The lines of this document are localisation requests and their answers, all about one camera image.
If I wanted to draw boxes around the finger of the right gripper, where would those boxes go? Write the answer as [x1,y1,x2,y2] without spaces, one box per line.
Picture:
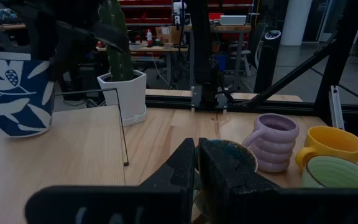
[26,30,58,62]
[51,46,74,82]

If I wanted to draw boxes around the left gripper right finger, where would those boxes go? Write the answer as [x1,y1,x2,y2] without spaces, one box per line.
[197,138,358,224]

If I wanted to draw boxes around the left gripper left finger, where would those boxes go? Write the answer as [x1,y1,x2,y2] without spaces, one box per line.
[25,138,196,224]

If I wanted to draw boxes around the dark glazed mug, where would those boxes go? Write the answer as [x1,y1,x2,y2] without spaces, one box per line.
[192,139,259,224]

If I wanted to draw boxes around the white mug blue leaves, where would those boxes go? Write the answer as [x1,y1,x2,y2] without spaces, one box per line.
[0,51,55,138]

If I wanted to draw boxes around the lilac ringed mug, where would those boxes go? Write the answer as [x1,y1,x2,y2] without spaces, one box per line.
[242,113,300,173]

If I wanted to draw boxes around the green ribbed mug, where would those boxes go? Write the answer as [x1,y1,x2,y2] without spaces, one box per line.
[301,155,358,189]

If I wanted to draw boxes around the yellow faceted mug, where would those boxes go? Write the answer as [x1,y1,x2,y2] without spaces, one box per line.
[295,125,358,172]

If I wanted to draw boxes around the red shelving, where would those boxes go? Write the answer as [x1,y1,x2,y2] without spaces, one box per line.
[118,0,254,26]

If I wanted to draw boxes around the cardboard box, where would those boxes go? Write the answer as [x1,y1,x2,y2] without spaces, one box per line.
[155,26,182,45]

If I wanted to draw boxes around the blue waste bin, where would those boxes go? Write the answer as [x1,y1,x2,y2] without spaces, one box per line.
[214,54,229,72]

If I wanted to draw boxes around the black tower fan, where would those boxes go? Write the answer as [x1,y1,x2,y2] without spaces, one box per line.
[253,30,282,94]

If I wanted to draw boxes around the wooden desk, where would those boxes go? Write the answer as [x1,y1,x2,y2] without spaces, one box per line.
[183,24,253,91]

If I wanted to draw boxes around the white device box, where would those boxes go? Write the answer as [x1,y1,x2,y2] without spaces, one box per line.
[219,14,247,26]

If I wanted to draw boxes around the white round pillar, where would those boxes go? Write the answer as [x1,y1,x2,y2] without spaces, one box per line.
[280,0,313,47]

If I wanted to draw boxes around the silver metal bracket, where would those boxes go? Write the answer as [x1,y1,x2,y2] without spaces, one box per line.
[328,85,345,130]

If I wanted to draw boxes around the black metal rig frame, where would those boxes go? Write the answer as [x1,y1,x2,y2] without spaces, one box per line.
[144,0,358,175]

